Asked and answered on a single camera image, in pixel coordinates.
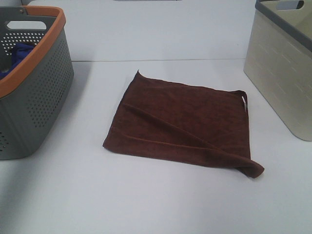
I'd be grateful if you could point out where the brown towel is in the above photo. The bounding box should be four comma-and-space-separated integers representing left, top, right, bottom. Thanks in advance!
103, 73, 264, 178

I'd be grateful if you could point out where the blue towel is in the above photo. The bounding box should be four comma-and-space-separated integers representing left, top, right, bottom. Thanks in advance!
0, 43, 35, 79

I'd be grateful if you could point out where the white partition panel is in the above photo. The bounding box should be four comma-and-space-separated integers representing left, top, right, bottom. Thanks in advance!
30, 0, 255, 61

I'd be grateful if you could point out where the grey basket with orange rim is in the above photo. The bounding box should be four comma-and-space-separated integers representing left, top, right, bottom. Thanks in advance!
0, 6, 74, 160

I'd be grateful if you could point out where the beige plastic storage basket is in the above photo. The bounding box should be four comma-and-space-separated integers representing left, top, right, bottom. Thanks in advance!
244, 0, 312, 141

